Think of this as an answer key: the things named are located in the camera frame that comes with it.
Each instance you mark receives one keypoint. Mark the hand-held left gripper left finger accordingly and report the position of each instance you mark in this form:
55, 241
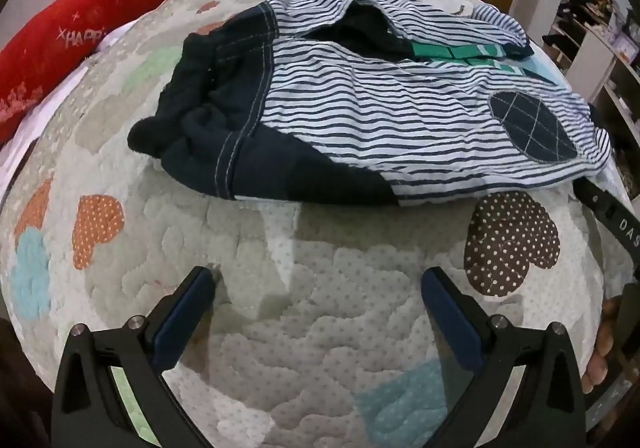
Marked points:
186, 313

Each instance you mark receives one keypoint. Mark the striped navy pants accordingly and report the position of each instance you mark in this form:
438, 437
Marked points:
375, 118

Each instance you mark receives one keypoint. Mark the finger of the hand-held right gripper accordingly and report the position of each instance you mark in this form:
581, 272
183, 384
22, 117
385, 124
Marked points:
596, 200

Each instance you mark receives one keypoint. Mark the white open shelf unit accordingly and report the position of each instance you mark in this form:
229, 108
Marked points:
590, 53

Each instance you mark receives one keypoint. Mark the person's right hand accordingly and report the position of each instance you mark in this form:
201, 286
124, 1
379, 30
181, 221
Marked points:
602, 343

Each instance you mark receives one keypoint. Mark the heart-patterned quilt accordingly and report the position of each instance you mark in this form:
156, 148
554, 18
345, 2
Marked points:
310, 278

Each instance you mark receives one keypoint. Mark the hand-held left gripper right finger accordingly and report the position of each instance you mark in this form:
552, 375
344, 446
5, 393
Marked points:
450, 323

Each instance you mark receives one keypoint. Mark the white bed sheet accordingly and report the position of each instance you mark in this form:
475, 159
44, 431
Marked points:
35, 123

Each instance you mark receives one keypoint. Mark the red pillow with white print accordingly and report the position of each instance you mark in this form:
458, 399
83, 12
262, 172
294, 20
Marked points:
75, 28

